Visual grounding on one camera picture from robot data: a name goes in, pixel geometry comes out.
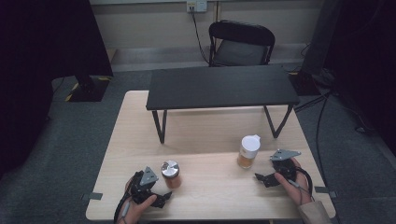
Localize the dark grey panel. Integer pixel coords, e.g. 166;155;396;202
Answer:
300;0;344;77

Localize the person's left hand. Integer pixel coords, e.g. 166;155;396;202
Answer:
116;178;158;224

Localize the person's right hand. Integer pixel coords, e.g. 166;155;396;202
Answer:
274;157;313;206

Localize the grey tape patch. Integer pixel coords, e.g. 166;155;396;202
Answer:
80;191;104;202
314;185;338;199

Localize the black box on floor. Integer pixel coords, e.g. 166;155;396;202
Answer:
288;71;322;97

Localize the black stand base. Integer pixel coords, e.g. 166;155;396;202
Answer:
64;74;114;104

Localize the white lid bottle orange powder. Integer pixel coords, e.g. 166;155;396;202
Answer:
236;133;262;170

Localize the silver lid jar red powder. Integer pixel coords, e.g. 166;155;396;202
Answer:
160;160;183;189

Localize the black floor cable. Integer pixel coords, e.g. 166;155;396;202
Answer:
293;90;335;188

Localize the hand-held gripper cable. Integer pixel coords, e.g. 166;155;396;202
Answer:
288;166;315;202
113;171;138;224

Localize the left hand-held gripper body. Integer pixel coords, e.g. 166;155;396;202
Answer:
128;166;160;205

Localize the black cable from wall socket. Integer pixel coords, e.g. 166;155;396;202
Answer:
190;6;212;65

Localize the black shelf with metal legs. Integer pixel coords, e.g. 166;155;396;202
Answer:
145;63;301;145

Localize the right hand-held gripper cable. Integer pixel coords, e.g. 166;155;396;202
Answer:
288;166;315;202

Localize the left hand-held gripper cable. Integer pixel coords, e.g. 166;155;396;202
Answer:
113;171;138;224

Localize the white wall socket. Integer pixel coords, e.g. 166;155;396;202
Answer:
186;0;208;14

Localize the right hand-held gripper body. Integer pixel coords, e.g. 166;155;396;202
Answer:
268;148;302;183

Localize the black folding chair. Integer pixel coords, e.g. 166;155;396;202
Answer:
207;20;276;68

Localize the dark curtain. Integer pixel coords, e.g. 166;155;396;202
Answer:
323;0;396;157
0;0;114;180

